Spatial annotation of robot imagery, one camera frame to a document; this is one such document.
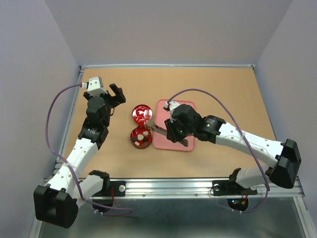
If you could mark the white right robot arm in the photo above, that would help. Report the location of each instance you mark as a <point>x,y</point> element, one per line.
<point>277,162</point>

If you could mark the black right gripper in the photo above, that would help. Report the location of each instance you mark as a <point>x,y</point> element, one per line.
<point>172,134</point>

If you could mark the pink plastic tray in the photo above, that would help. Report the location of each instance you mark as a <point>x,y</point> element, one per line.
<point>160,141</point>

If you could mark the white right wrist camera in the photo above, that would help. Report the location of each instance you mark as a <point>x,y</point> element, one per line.
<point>171,106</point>

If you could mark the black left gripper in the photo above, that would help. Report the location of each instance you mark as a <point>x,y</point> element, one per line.
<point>115,100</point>

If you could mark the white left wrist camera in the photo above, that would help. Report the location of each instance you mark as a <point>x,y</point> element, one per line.
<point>95,86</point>

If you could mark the red round tin box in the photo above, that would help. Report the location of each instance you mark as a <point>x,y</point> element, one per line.
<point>141,137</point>

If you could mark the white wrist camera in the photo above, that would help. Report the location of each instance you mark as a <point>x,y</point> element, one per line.
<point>95,86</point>
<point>171,106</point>

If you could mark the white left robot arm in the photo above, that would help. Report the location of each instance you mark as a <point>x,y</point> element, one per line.
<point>58,201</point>

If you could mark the aluminium mounting rail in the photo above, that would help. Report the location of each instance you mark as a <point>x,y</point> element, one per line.
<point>160,188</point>

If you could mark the metal serving tongs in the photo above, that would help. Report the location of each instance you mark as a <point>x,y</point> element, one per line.
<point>154,127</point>

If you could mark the red embossed tin lid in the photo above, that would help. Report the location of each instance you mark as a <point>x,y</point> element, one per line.
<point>141,114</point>

